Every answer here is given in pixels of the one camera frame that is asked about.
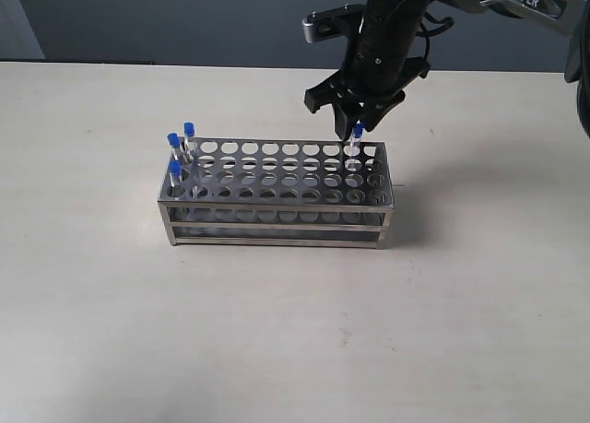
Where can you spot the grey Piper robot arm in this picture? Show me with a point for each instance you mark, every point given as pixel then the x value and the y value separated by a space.
pixel 567 17

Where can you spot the stainless steel test tube rack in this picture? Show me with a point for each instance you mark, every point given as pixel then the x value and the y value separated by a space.
pixel 283 193

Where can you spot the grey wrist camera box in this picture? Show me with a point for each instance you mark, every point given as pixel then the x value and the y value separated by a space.
pixel 342 21

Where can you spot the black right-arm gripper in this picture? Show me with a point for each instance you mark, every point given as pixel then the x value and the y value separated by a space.
pixel 366 87

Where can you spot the blue-capped tube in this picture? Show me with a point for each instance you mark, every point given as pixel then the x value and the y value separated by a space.
pixel 189 142
pixel 176 148
pixel 176 188
pixel 352 151

